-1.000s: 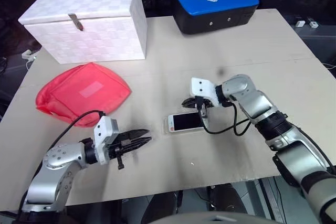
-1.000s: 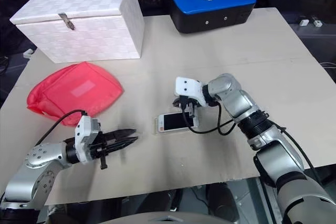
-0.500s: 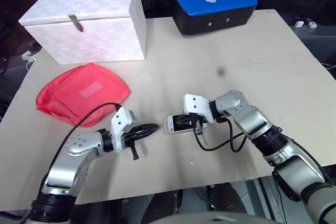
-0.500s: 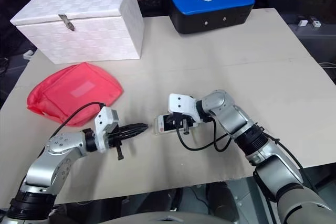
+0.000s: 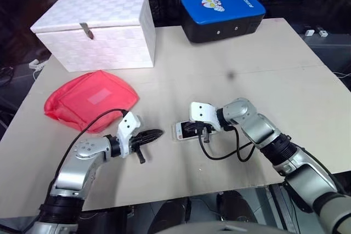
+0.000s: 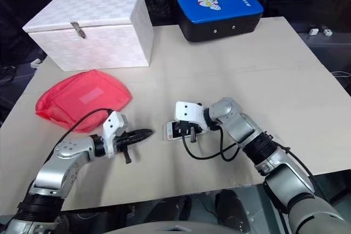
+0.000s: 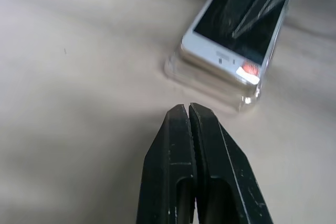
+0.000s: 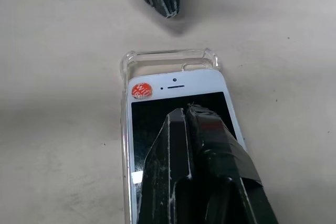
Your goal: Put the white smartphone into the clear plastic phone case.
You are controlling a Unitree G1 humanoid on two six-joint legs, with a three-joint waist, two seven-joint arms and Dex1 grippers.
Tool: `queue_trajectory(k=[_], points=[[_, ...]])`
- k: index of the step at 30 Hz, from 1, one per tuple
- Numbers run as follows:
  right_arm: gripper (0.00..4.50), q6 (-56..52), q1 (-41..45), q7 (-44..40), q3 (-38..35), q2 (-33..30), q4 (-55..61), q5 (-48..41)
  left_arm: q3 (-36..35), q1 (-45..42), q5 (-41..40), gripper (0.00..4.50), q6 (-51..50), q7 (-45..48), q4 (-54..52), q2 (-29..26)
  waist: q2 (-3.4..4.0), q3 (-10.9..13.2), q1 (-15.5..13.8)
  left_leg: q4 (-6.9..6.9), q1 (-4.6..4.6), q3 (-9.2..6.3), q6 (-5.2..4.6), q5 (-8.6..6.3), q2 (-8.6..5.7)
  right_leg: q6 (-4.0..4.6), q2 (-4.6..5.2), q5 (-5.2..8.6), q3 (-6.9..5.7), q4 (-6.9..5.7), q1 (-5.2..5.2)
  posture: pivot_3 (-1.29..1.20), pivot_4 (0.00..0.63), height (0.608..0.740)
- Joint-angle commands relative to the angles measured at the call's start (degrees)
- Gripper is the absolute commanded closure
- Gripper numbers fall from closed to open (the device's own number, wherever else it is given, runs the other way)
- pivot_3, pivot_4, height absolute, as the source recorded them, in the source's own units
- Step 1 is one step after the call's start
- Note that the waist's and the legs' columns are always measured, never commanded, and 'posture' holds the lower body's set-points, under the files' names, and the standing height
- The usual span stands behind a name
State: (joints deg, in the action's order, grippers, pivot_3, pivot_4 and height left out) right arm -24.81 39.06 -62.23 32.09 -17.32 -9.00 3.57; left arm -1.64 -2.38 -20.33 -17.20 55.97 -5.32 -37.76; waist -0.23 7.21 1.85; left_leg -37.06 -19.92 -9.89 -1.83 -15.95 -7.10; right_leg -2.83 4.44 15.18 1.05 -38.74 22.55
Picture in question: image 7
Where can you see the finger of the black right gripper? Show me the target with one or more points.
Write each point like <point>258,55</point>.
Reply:
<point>265,3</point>

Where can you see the clear plastic phone case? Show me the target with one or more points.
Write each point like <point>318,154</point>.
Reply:
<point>210,82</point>

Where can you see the white smartphone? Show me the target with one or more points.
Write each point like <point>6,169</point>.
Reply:
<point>223,24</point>

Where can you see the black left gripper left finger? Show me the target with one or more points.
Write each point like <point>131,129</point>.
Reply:
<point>160,161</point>

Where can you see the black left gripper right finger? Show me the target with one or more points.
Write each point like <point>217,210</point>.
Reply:
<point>225,166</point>

